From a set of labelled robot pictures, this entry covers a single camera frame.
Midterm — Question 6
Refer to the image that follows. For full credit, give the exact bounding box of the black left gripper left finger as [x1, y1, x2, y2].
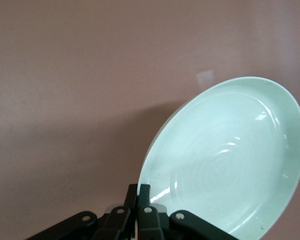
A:
[27, 184, 138, 240]

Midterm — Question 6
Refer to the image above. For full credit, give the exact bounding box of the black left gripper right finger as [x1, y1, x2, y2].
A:
[137, 184, 241, 240]

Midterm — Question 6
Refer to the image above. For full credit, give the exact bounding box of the pale green ceramic plate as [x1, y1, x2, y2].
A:
[137, 76, 300, 240]

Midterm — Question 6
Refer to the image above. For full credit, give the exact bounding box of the small square tape patch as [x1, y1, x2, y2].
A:
[196, 70, 214, 85]

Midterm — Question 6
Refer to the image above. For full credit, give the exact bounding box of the brown table mat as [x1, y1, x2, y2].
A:
[0, 0, 300, 240]

